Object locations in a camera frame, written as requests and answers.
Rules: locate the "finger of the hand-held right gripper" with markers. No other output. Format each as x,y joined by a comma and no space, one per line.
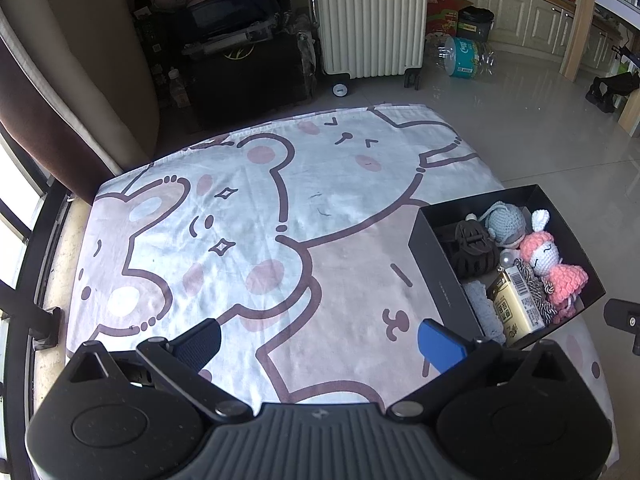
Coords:
620,315

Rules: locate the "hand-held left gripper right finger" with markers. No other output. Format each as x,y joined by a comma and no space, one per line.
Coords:
442,345

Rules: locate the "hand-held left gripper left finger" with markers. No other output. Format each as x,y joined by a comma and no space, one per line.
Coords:
200,345

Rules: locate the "white lace roll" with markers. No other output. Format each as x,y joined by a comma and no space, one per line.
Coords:
482,305

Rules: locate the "black cardboard box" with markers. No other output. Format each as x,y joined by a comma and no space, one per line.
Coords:
440,280

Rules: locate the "beige tissue pack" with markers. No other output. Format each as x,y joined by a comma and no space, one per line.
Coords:
515,305

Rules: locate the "pink crochet doll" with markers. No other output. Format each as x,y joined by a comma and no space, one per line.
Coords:
542,255

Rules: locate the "dark brown hair claw clip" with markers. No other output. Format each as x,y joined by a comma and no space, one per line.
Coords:
470,250

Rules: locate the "cartoon bear printed blanket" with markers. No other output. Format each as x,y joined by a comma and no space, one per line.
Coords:
250,210

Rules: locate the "black window railing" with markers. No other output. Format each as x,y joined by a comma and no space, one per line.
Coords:
47,330

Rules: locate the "small plastic bottle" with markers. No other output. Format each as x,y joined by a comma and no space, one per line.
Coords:
177,90

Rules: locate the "brown curtain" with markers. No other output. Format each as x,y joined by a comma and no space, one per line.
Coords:
45,125

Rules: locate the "light wooden table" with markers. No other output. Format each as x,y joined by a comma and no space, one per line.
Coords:
575,35

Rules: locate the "shrink-wrapped water bottle pack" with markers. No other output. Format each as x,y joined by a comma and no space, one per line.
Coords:
465,57

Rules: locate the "cream cabinet row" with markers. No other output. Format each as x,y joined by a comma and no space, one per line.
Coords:
510,15

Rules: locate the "dark trash bin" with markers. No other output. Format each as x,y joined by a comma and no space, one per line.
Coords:
475,25

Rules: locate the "dark luggage bag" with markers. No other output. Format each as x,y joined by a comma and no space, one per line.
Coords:
225,15

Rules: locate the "white ribbed suitcase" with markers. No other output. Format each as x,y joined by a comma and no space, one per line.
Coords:
370,20

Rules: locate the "red cardboard box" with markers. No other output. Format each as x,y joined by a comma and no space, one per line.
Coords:
445,10

